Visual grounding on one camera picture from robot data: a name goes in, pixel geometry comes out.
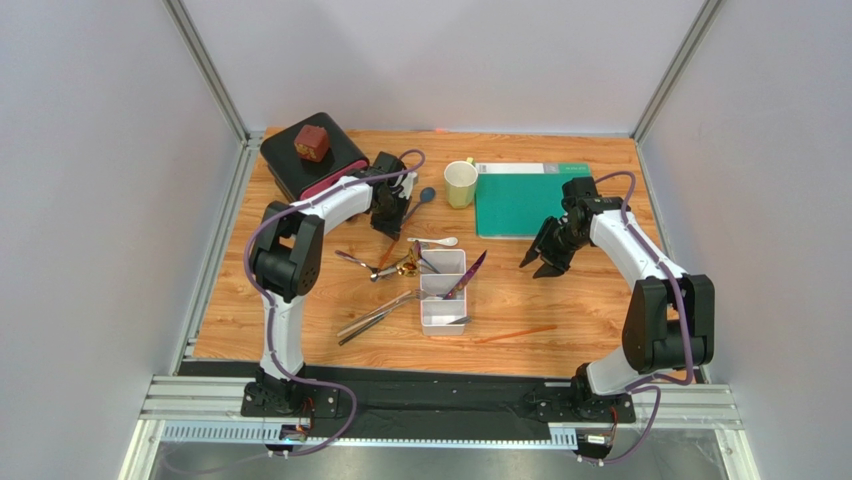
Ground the iridescent purple spoon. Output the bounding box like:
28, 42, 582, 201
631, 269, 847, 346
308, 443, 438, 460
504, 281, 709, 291
410, 240, 440, 274

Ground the gold spoon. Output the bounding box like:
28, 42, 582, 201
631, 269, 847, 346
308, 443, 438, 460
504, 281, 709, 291
394, 256, 420, 277

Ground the iridescent purple knife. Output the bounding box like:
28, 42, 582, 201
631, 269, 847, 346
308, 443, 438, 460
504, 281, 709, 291
442, 250, 488, 300

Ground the white compartment organizer box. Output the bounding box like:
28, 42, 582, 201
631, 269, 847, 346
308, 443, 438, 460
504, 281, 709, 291
419, 249, 468, 337

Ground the silver metal spoon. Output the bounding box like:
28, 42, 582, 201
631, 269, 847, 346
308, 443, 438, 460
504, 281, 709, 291
334, 250, 381, 278

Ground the silver fork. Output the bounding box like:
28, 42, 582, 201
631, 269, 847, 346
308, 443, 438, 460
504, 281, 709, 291
413, 289, 445, 300

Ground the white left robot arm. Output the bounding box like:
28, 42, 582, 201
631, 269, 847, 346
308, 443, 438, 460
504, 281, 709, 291
241, 153, 423, 417

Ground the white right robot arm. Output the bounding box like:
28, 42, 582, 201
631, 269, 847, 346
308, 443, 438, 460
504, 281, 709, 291
521, 176, 715, 400

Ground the blue grey plastic spoon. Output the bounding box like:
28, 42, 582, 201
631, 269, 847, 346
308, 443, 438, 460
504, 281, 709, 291
402, 187, 436, 224

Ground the green notebook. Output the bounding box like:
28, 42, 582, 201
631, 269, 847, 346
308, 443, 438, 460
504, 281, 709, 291
474, 162, 591, 239

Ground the white ceramic spoon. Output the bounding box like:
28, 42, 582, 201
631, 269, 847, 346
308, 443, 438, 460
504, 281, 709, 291
408, 237, 459, 247

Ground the pale yellow mug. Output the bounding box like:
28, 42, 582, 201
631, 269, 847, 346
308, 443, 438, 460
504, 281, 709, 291
443, 157, 479, 209

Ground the black pink drawer box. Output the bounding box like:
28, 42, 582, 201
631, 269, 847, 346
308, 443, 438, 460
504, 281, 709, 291
260, 112, 369, 202

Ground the silver utensil in organizer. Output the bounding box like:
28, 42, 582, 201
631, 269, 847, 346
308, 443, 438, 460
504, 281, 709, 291
447, 316, 472, 326

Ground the red brown cube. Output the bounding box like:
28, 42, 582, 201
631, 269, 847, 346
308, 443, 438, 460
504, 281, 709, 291
293, 124, 330, 163

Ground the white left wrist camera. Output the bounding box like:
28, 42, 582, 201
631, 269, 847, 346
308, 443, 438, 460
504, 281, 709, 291
396, 172, 419, 199

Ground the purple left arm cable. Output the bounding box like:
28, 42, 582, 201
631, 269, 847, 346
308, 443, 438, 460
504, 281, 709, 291
242, 148, 427, 458

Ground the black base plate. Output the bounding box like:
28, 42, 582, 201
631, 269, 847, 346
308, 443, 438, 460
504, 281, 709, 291
241, 366, 636, 441

